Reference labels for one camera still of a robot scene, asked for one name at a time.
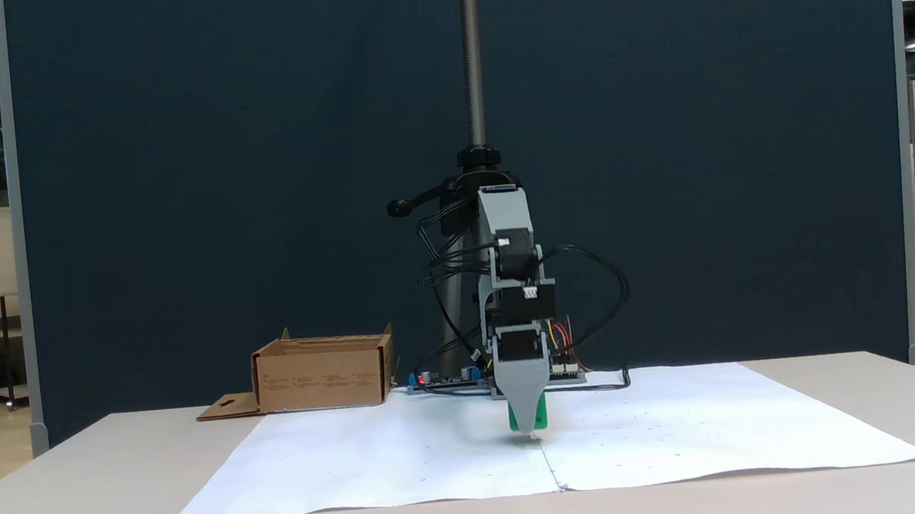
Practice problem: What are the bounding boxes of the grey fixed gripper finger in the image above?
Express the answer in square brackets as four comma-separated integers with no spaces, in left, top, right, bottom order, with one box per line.
[495,361,558,439]

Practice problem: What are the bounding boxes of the green dice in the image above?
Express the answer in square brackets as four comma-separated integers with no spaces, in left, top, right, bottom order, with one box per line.
[506,393,550,436]

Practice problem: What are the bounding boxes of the blue power converter board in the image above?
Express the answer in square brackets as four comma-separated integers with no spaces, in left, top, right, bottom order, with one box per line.
[405,364,488,396]

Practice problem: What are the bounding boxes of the white paper sheet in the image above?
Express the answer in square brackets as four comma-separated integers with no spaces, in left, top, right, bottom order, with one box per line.
[163,344,915,514]

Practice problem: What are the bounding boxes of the brown cardboard box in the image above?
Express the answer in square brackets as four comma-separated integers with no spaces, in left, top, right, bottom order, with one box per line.
[190,319,400,422]

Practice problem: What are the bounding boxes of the dark blue partition panel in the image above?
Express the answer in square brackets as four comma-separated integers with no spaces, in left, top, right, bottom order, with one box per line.
[0,0,915,448]

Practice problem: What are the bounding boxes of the controller board with coloured wires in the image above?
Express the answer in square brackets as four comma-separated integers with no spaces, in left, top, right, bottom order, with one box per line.
[548,354,587,386]

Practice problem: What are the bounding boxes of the black motor cable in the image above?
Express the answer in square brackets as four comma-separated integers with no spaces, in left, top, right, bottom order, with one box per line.
[424,271,491,370]
[538,240,636,359]
[414,200,503,287]

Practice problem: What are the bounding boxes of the black power cable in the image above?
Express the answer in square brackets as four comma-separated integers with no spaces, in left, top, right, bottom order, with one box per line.
[550,365,632,397]

